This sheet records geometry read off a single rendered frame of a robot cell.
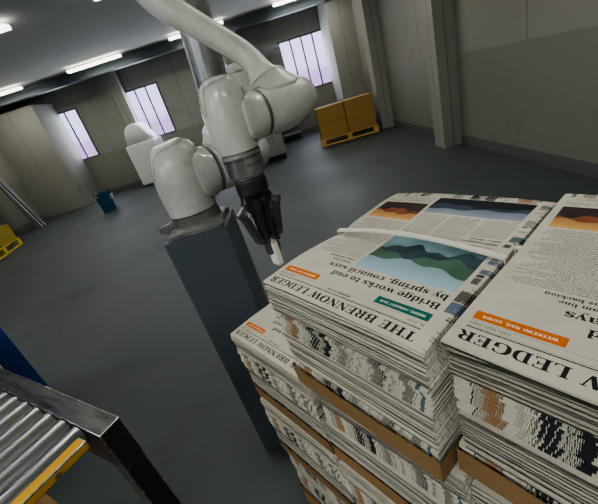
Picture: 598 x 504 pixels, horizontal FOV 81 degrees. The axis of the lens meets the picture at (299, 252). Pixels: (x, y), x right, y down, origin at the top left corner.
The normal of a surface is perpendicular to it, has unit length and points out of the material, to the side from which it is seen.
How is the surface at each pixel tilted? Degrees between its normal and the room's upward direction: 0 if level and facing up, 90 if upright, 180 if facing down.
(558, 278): 2
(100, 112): 90
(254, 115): 89
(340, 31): 90
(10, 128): 90
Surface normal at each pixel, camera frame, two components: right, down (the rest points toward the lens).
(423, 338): -0.24, -0.85
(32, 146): 0.08, 0.41
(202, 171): 0.62, 0.07
